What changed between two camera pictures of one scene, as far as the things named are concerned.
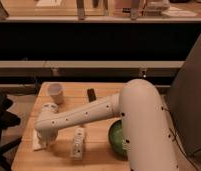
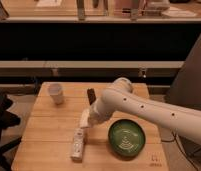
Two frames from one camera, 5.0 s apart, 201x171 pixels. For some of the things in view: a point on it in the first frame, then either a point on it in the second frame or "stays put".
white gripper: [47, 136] -> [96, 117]
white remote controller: [78, 143] stays put
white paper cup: [56, 93] stays put
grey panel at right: [187, 97] stays put
